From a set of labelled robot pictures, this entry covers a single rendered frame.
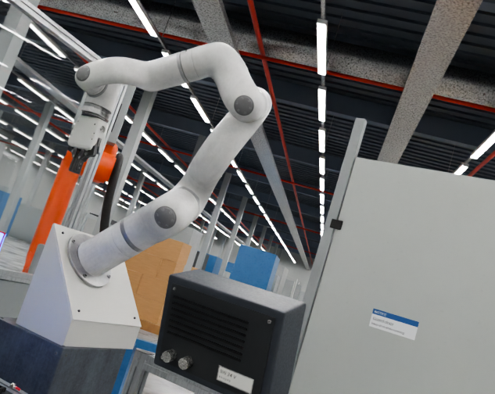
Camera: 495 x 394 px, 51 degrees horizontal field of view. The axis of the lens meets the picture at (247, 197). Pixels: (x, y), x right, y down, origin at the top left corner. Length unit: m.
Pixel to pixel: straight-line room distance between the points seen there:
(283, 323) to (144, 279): 8.38
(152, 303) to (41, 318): 7.55
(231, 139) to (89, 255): 0.58
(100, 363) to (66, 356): 0.17
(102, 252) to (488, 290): 1.56
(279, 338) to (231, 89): 0.72
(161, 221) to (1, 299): 1.17
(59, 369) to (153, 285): 7.64
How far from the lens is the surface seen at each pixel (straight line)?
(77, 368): 1.68
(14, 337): 1.73
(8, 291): 2.52
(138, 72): 1.55
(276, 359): 0.98
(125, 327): 1.80
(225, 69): 1.47
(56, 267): 1.69
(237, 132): 1.52
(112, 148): 5.43
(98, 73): 1.54
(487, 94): 9.72
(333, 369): 2.47
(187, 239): 11.76
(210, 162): 1.50
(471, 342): 2.39
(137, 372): 1.16
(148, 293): 9.24
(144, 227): 1.58
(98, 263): 1.70
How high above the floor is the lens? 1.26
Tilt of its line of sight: 9 degrees up
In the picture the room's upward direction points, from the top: 18 degrees clockwise
